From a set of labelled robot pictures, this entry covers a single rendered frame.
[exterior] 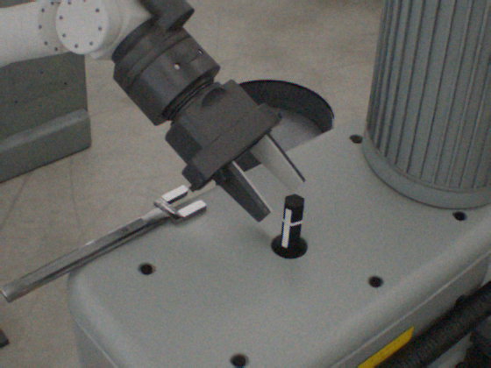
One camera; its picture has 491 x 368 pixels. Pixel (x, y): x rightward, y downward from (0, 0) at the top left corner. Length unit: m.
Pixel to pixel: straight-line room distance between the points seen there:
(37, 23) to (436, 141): 0.44
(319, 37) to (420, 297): 4.18
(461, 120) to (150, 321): 0.37
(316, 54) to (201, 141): 4.02
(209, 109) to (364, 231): 0.21
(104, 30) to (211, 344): 0.31
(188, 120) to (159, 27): 0.10
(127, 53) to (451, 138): 0.34
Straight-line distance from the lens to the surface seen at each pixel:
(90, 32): 0.81
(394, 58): 0.87
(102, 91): 4.44
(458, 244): 0.90
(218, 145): 0.78
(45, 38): 0.89
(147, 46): 0.80
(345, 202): 0.91
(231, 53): 4.73
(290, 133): 3.30
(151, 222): 0.86
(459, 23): 0.80
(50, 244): 3.57
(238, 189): 0.80
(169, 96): 0.79
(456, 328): 0.92
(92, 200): 3.75
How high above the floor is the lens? 2.49
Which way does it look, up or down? 40 degrees down
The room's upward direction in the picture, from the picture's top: 3 degrees clockwise
